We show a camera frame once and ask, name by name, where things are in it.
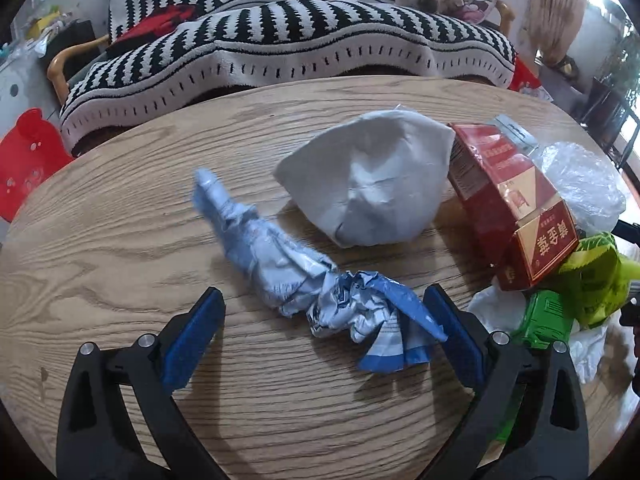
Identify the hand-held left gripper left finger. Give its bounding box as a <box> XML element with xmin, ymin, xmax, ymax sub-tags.
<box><xmin>56</xmin><ymin>287</ymin><xmax>236</xmax><ymax>480</ymax></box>

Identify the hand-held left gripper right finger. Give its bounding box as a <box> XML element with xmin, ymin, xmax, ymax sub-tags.
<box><xmin>422</xmin><ymin>284</ymin><xmax>591</xmax><ymax>480</ymax></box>

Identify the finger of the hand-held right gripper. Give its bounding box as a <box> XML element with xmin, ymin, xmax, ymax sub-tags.
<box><xmin>612</xmin><ymin>217</ymin><xmax>640</xmax><ymax>247</ymax></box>
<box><xmin>619</xmin><ymin>295</ymin><xmax>640</xmax><ymax>386</ymax></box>

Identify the yellow green wrapper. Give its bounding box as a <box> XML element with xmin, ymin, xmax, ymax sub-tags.
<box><xmin>557</xmin><ymin>232</ymin><xmax>640</xmax><ymax>328</ymax></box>

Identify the blue white wrapper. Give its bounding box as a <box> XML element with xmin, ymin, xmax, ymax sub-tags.
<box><xmin>192</xmin><ymin>167</ymin><xmax>448</xmax><ymax>375</ymax></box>

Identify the clear plastic bag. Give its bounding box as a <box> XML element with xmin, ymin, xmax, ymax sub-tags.
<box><xmin>532</xmin><ymin>141</ymin><xmax>628</xmax><ymax>236</ymax></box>

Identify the green cardboard box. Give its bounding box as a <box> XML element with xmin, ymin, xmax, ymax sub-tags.
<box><xmin>495</xmin><ymin>290</ymin><xmax>576</xmax><ymax>443</ymax></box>

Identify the dark wooden chair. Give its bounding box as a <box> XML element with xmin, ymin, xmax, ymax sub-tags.
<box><xmin>580</xmin><ymin>77</ymin><xmax>640</xmax><ymax>171</ymax></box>

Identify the red cigarette carton box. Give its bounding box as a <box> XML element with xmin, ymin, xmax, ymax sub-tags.
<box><xmin>446</xmin><ymin>122</ymin><xmax>581</xmax><ymax>292</ymax></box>

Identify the green potted plant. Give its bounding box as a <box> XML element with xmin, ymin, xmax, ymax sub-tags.
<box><xmin>597</xmin><ymin>30</ymin><xmax>640</xmax><ymax>111</ymax></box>

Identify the crumpled grey paper sheet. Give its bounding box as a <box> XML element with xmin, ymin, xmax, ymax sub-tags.
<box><xmin>272</xmin><ymin>109</ymin><xmax>456</xmax><ymax>248</ymax></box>

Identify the red bag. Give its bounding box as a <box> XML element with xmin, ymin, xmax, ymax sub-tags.
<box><xmin>510</xmin><ymin>55</ymin><xmax>542</xmax><ymax>92</ymax></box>

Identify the red plastic stool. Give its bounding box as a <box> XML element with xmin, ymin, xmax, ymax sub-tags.
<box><xmin>0</xmin><ymin>107</ymin><xmax>76</xmax><ymax>223</ymax></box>

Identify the pink printed cushion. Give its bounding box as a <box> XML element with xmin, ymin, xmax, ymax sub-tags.
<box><xmin>452</xmin><ymin>0</ymin><xmax>503</xmax><ymax>23</ymax></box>

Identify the white cabinet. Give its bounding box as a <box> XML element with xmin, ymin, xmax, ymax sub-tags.
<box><xmin>0</xmin><ymin>45</ymin><xmax>66</xmax><ymax>136</ymax></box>

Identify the red cloth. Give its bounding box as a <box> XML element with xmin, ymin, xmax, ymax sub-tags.
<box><xmin>107</xmin><ymin>4</ymin><xmax>206</xmax><ymax>51</ymax></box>

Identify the black bag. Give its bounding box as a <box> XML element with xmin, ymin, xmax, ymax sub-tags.
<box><xmin>45</xmin><ymin>20</ymin><xmax>97</xmax><ymax>81</ymax></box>

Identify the black white striped sofa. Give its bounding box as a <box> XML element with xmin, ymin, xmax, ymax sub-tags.
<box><xmin>60</xmin><ymin>0</ymin><xmax>517</xmax><ymax>143</ymax></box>

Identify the yellow object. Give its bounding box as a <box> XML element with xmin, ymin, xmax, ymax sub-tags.
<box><xmin>27</xmin><ymin>10</ymin><xmax>61</xmax><ymax>38</ymax></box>

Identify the wooden frame sofa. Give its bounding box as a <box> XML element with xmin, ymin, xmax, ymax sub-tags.
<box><xmin>47</xmin><ymin>0</ymin><xmax>518</xmax><ymax>156</ymax></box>

